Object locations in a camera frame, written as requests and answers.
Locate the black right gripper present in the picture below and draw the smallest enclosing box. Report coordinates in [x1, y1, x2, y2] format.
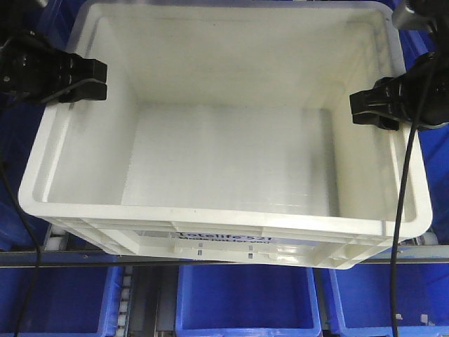
[349, 52, 448, 131]

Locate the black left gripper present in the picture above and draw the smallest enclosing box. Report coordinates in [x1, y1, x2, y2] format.
[1, 30, 107, 105]

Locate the white plastic tote bin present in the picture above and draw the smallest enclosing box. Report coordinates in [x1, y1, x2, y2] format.
[18, 0, 434, 271]

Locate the blue bin far right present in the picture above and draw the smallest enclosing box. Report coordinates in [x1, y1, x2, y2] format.
[399, 30, 448, 245]

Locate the blue bin lower right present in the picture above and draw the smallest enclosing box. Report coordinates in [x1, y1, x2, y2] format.
[321, 264, 448, 336]

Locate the blue bin lower left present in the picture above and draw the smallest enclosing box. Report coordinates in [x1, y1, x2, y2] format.
[20, 267, 124, 336]

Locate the blue bin lower middle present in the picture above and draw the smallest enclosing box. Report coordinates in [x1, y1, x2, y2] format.
[175, 265, 322, 336]

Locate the black right cable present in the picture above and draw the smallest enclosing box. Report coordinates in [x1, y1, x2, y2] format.
[391, 31, 441, 337]

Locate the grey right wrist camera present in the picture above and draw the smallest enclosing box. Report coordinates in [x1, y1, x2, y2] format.
[391, 0, 433, 31]

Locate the steel shelf front rail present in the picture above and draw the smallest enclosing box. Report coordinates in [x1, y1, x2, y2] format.
[1, 246, 448, 268]

